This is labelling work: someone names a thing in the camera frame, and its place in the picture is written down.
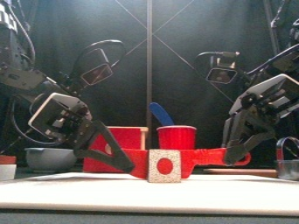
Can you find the dark green sushi slice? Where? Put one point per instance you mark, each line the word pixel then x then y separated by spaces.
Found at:
pixel 164 166

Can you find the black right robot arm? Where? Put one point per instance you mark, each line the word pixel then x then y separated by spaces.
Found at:
pixel 280 62

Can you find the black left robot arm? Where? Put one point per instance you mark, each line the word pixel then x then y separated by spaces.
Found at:
pixel 14 75

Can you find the white cutting board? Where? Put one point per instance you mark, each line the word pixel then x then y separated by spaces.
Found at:
pixel 116 195

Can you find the tan plastic tray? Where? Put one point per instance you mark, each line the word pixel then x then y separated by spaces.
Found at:
pixel 240 172

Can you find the red wooden box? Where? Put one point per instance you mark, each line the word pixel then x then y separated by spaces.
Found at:
pixel 125 138

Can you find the grey bowl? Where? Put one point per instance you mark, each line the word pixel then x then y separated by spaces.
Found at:
pixel 48 160

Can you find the red plastic cup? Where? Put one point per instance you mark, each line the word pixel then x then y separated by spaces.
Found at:
pixel 176 138

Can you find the white container red lid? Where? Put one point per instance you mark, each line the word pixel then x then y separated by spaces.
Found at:
pixel 6 172

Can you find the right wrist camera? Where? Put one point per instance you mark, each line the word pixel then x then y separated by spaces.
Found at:
pixel 218 74

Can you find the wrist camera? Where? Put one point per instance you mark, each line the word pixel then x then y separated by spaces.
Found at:
pixel 97 73
pixel 218 74

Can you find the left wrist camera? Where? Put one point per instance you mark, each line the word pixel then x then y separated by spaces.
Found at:
pixel 97 73

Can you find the grey metal frame pole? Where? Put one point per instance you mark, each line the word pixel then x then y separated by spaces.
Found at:
pixel 148 43

